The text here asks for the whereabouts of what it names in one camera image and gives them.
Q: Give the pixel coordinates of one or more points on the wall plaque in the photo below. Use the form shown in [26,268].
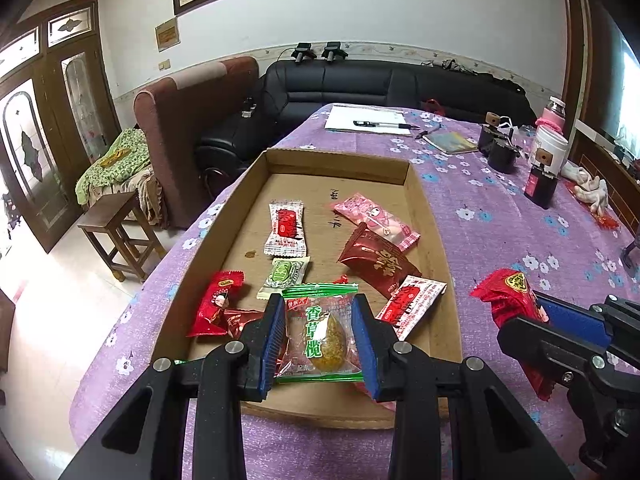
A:
[166,34]

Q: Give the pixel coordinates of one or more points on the dark jar with cork top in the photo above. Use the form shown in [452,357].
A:
[502,157]
[486,137]

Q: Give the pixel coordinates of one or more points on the wooden stool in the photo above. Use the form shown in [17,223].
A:
[115,215]

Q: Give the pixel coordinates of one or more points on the wooden glass door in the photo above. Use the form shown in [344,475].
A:
[45,135]

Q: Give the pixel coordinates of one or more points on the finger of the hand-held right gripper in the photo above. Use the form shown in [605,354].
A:
[550,352]
[575,320]

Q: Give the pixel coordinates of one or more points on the black pen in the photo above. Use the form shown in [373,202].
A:
[380,124]

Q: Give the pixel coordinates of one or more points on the brown armchair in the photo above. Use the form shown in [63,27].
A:
[190,125]

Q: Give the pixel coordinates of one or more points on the white plastic jar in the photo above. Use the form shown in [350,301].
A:
[550,147]

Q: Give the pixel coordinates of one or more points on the green floral cloth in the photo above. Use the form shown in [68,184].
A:
[112,165]

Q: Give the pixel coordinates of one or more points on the black clamp device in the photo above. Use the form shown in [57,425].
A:
[333,52]
[303,52]

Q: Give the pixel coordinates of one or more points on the green covered book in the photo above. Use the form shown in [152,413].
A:
[452,142]

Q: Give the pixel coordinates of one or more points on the red cartoon snack packet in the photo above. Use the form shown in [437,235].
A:
[215,305]

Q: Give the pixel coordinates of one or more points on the pink cartoon snack packet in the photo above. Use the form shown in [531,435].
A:
[375,217]

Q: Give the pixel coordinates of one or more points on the green white candy packet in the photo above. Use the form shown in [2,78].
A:
[284,277]

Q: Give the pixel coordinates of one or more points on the green olive snack packet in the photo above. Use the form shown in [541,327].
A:
[317,330]

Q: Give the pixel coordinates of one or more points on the white red-label snack packet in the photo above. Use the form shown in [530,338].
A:
[285,230]
[410,305]

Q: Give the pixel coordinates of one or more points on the pink thermos bottle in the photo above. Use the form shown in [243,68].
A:
[552,112]

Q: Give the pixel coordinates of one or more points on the dark box with red label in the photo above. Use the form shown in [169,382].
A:
[540,185]

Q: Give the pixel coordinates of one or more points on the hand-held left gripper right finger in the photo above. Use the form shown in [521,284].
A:
[367,350]

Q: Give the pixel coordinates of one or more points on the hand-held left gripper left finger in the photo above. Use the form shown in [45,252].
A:
[270,350]

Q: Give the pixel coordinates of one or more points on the red foil packet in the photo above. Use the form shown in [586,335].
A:
[607,221]

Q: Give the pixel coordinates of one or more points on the wooden sideboard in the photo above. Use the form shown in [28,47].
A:
[610,160]

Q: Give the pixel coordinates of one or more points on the black leather sofa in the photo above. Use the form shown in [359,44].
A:
[325,85]

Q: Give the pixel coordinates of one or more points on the black bag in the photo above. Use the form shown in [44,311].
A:
[502,84]

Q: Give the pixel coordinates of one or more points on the red bag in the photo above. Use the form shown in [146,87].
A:
[433,106]

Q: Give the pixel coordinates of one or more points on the grey phone stand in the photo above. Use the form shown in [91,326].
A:
[631,255]

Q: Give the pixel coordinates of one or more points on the red gold-emblem candy packet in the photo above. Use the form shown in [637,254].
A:
[510,295]

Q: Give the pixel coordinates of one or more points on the pliers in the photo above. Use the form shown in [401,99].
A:
[425,131]

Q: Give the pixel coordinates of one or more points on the small black white gadget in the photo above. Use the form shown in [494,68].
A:
[250,109]

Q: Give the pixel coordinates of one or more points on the shallow cardboard box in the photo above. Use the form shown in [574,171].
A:
[325,185]

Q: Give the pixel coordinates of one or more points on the white paper pad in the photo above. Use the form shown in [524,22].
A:
[360,112]

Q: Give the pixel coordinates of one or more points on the white plastic bag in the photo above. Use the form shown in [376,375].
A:
[510,124]

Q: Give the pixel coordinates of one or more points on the large dark red snack packet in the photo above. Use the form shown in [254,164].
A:
[380,260]

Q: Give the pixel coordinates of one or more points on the beige blanket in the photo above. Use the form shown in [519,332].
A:
[150,195]

